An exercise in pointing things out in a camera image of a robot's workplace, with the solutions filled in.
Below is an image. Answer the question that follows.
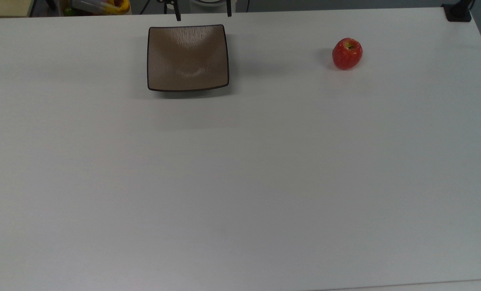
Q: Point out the beige wooden board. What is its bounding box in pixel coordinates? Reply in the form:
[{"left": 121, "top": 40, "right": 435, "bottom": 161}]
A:
[{"left": 0, "top": 0, "right": 35, "bottom": 18}]

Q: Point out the red apple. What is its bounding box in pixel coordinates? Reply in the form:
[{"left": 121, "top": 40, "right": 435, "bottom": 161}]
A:
[{"left": 332, "top": 38, "right": 363, "bottom": 71}]

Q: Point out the brown square ceramic plate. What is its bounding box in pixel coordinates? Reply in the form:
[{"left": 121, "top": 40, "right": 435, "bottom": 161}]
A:
[{"left": 147, "top": 24, "right": 230, "bottom": 93}]

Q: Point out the black table clamp mount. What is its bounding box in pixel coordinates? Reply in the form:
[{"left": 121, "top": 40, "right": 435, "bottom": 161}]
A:
[{"left": 442, "top": 0, "right": 474, "bottom": 22}]

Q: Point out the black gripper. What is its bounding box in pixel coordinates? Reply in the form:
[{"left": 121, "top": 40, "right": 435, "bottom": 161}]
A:
[{"left": 158, "top": 0, "right": 233, "bottom": 22}]

